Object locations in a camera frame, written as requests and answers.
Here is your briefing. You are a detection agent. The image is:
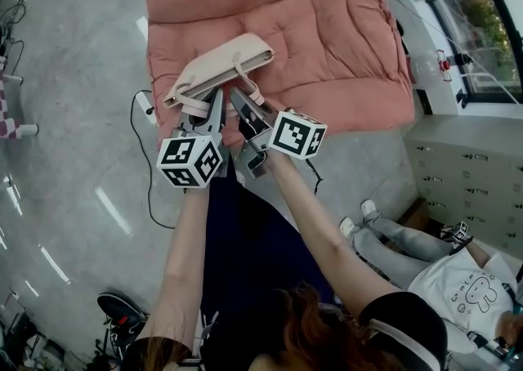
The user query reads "black power cable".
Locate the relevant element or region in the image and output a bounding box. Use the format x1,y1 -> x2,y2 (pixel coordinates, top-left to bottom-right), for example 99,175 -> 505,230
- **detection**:
130,88 -> 177,230

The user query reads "grey drawer cabinet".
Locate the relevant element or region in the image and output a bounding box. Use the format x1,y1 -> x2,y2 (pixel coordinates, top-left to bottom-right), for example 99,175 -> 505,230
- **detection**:
402,114 -> 523,254

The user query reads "person's right forearm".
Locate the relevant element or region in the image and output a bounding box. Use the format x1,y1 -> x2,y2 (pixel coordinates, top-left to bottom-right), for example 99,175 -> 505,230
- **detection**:
265,151 -> 405,307

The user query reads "black equipment on floor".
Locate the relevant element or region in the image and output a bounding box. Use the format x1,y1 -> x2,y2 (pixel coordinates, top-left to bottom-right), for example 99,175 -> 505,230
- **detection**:
94,289 -> 151,364

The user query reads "person's black top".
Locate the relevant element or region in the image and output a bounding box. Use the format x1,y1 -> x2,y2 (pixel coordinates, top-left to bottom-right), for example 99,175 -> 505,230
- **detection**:
122,290 -> 449,371

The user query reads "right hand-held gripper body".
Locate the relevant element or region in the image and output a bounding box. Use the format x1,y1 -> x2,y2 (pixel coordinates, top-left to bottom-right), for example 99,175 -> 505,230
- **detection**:
236,110 -> 329,181

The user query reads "pink cushioned seat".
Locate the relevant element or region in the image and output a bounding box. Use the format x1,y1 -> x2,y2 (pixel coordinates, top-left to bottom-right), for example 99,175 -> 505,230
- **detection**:
142,0 -> 416,150

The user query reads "person's left forearm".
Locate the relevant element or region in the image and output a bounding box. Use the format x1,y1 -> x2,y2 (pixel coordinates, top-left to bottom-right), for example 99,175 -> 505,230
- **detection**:
141,181 -> 214,348

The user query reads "black framed window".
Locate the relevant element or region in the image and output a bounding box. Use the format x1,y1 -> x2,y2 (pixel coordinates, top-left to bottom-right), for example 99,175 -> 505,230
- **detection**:
424,0 -> 523,105

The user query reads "checkered stool with white legs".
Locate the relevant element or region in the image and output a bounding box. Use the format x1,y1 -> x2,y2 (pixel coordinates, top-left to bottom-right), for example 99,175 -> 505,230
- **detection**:
0,55 -> 40,142

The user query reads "red and white clamp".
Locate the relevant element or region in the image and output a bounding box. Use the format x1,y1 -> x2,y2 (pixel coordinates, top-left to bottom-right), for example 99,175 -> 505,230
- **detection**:
436,48 -> 453,81

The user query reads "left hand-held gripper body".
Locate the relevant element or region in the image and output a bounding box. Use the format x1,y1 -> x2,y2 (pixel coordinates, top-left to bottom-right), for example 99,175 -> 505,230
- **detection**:
156,112 -> 230,190

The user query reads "white power strip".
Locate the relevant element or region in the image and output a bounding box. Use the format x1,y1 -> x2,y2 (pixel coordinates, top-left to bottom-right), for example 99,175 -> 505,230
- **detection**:
136,90 -> 159,128

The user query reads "pale pink backpack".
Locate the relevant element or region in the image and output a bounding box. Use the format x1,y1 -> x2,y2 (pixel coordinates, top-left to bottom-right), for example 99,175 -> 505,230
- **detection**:
163,33 -> 275,118

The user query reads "person's dark skirt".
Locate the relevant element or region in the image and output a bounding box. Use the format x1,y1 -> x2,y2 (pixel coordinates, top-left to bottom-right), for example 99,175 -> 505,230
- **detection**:
199,154 -> 342,371

